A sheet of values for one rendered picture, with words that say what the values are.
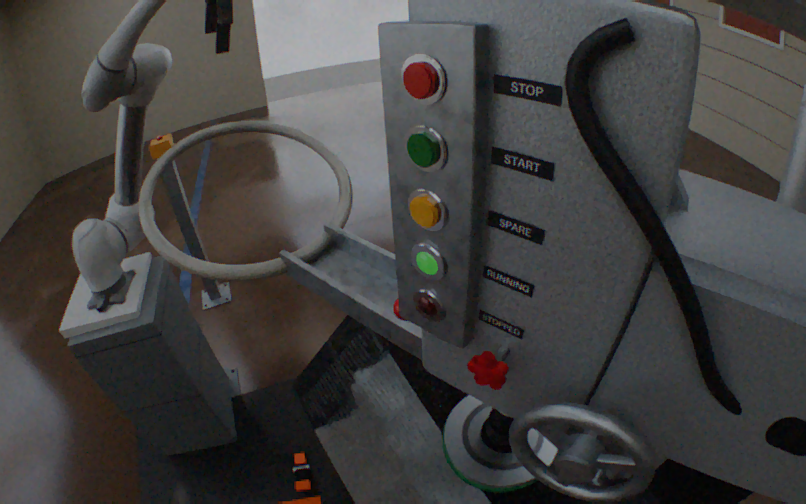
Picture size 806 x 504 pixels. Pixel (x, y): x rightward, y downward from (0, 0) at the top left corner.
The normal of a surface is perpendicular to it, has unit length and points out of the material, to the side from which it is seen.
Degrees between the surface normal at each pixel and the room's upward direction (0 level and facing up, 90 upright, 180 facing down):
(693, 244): 4
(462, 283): 90
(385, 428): 45
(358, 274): 2
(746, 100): 90
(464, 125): 90
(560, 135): 90
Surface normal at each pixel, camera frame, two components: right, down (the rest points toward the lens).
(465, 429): -0.05, -0.80
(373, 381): -0.67, -0.36
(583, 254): -0.63, 0.49
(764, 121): -0.93, 0.26
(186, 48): 0.37, 0.54
